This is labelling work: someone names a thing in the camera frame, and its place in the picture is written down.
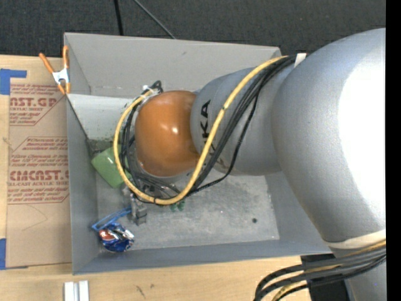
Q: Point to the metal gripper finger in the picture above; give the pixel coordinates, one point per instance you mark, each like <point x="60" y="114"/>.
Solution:
<point x="134" y="209"/>
<point x="142" y="215"/>

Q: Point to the crushed blue drink can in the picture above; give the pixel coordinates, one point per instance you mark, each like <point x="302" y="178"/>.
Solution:
<point x="114" y="238"/>

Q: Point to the light green sponge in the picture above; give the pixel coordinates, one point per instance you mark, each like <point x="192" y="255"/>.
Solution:
<point x="106" y="165"/>

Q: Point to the grey metal bin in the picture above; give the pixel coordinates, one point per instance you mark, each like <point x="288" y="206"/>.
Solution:
<point x="219" y="212"/>

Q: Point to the brown cardboard board, red print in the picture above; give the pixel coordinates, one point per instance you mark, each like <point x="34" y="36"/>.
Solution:
<point x="34" y="224"/>

